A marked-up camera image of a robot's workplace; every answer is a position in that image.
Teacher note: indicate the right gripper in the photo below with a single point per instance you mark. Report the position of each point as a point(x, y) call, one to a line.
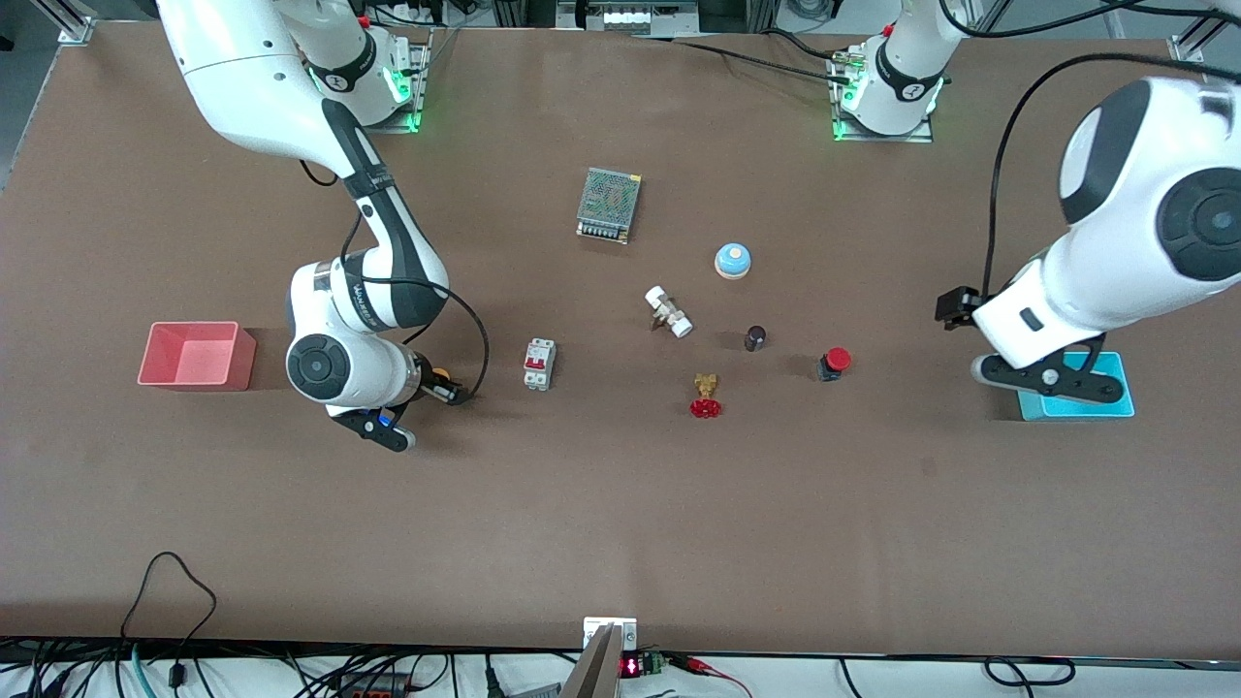
point(428, 382)

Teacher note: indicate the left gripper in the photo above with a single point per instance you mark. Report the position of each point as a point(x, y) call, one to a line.
point(956, 306)

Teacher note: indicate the red push button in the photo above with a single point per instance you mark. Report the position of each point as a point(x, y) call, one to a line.
point(839, 359)

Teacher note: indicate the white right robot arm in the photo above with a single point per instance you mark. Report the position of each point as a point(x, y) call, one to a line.
point(242, 78)

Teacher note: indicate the white red circuit breaker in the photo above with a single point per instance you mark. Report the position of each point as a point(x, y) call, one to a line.
point(539, 364)

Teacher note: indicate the cyan plastic bin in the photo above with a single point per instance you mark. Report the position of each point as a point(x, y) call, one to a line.
point(1076, 410)

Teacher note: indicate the dark cylindrical knob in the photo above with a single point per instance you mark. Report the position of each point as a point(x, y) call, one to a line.
point(755, 338)

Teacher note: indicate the pink plastic bin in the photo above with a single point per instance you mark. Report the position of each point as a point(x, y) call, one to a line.
point(242, 364)

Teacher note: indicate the blue call bell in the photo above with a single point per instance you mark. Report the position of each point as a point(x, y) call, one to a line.
point(733, 260)

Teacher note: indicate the white pipe ball valve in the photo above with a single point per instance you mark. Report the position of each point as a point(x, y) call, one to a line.
point(669, 312)

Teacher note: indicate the metal mesh power supply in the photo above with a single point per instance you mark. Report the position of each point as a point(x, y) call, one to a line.
point(609, 204)

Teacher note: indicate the red LED display module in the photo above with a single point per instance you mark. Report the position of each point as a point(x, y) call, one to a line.
point(640, 665)

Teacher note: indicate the black power strip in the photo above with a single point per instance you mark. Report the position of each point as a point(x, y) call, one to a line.
point(412, 12)

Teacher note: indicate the grey device with labels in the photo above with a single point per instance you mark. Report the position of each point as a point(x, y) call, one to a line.
point(630, 15)

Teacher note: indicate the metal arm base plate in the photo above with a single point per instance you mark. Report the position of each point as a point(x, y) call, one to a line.
point(415, 97)
point(921, 131)

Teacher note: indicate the white metal edge bracket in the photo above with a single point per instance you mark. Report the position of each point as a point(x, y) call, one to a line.
point(593, 628)

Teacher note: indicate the grey camera mount pole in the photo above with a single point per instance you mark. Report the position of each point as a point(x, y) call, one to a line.
point(596, 669)

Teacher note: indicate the aluminium corner bracket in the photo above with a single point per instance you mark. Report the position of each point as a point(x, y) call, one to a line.
point(1185, 44)
point(70, 24)

